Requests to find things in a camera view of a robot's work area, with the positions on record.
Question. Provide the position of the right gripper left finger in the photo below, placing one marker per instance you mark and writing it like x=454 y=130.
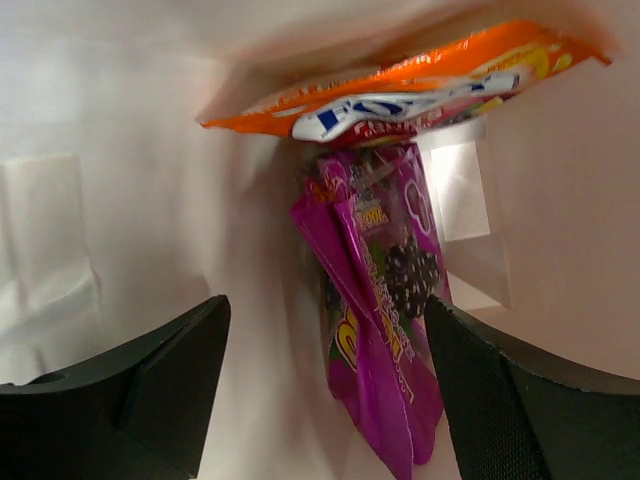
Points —
x=138 y=411

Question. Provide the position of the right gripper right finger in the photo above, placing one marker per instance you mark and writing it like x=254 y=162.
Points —
x=516 y=411

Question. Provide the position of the brown paper bag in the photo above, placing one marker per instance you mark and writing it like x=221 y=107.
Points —
x=119 y=212

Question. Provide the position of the orange Fox's candy packet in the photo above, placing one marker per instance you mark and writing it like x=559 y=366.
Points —
x=448 y=85

